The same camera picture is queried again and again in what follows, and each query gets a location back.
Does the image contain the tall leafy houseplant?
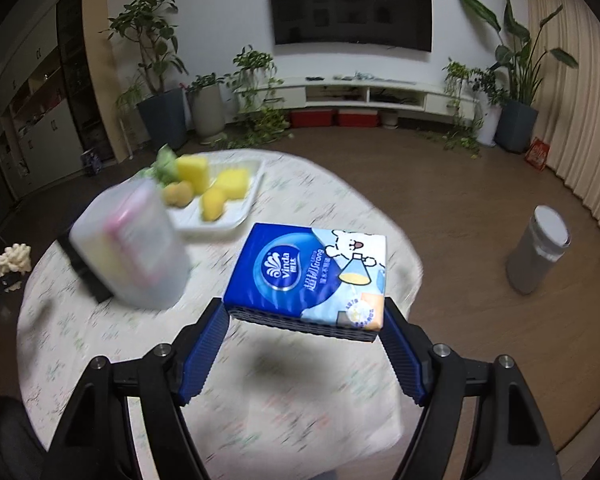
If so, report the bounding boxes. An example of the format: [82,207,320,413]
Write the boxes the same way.
[107,0,188,96]

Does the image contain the white ribbed planter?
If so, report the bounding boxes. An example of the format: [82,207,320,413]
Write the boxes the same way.
[187,85,226,143]

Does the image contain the red paper bag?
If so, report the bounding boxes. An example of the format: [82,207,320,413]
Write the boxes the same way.
[525,137,551,171]

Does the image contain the dark display shelf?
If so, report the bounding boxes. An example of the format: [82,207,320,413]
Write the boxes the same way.
[55,0,116,161]

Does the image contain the small trailing houseplant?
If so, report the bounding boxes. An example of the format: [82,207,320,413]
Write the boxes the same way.
[442,57,483,156]

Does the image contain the white tray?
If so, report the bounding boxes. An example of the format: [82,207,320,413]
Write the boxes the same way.
[157,157,267,233]

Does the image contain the thin-leaved houseplant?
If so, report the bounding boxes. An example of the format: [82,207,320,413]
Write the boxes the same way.
[115,77,148,117]

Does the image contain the blue tissue pack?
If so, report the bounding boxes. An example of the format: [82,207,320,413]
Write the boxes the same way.
[223,222,388,343]

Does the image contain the grey cylindrical trash can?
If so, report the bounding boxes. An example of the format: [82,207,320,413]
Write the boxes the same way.
[506,205,571,295]

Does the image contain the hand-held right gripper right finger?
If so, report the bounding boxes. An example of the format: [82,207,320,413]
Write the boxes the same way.
[377,297,563,480]

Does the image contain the white television cabinet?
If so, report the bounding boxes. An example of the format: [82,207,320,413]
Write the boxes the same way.
[235,76,481,116]

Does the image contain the beige chenille scrubber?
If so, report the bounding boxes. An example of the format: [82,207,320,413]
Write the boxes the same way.
[0,243,32,292]

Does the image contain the round table with floral cloth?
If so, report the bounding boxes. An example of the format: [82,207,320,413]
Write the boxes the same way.
[17,147,425,461]

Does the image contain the red storage box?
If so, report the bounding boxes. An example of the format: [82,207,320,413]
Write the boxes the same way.
[337,110,380,128]
[290,109,337,128]

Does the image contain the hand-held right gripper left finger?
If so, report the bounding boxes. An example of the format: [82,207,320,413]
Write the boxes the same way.
[40,297,231,480]

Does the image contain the yellow teardrop makeup sponge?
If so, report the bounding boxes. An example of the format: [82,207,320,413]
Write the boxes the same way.
[200,187,229,222]

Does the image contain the yellow rectangular sponge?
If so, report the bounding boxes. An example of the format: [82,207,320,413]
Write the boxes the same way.
[214,168,252,202]
[175,155,211,195]

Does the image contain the wall-mounted television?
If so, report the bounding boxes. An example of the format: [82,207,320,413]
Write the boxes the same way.
[268,0,434,53]

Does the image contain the large broad-leaved houseplant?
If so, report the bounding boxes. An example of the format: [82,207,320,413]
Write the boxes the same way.
[458,0,579,108]

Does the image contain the small green houseplant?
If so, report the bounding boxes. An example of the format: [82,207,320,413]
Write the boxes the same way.
[186,74,226,93]

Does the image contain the dark blue square planter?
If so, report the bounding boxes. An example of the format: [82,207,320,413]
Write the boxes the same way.
[137,89,188,150]

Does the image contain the trailing pothos plant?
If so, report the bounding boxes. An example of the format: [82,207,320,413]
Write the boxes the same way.
[225,45,293,148]

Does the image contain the dark blue tapered planter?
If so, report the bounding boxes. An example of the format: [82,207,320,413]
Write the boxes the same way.
[495,100,539,153]

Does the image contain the translucent plastic container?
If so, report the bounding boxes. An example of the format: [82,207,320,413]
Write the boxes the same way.
[70,178,191,311]

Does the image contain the white wall cabinet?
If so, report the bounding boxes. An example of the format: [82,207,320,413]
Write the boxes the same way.
[0,45,91,196]

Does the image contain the yellow gourd-shaped makeup sponge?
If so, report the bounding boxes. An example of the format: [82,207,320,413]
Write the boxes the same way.
[161,181,194,207]

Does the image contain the white tall planter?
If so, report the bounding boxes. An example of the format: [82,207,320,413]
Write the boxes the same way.
[477,102,501,147]

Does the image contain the bushy dark green houseplant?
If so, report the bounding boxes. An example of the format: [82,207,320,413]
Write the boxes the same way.
[472,67,511,108]

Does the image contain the beige curtain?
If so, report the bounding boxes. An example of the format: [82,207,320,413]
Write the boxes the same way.
[525,0,600,243]

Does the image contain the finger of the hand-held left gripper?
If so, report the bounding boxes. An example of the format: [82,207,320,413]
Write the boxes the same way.
[0,276,30,311]

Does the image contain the person's dark trousers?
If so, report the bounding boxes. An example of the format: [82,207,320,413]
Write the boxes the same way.
[0,395,51,480]

